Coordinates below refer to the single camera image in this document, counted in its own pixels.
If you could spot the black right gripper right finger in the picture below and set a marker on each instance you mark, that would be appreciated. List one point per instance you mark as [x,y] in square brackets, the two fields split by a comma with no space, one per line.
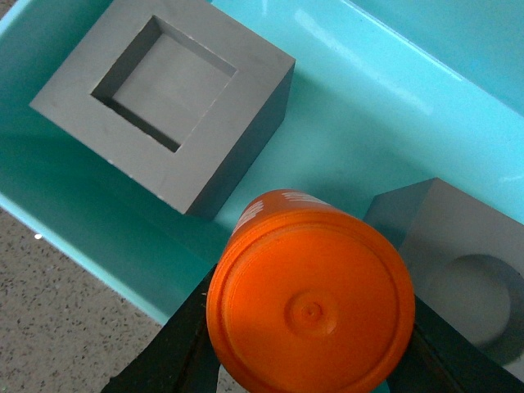
[439,359]

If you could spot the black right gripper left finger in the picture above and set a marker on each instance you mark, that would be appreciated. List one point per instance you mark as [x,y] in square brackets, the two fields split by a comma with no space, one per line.
[180,358]

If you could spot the gray cube with round hole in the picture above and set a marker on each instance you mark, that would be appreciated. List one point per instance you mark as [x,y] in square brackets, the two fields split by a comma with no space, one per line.
[465,260]

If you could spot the orange cylinder with white numbers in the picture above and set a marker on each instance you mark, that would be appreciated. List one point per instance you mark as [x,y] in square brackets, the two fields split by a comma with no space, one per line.
[307,298]

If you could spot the gray cube with square hole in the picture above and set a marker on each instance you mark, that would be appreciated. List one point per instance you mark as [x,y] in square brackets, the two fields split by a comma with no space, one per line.
[175,94]

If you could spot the blue plastic box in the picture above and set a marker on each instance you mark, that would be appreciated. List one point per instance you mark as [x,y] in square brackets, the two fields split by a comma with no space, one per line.
[384,94]

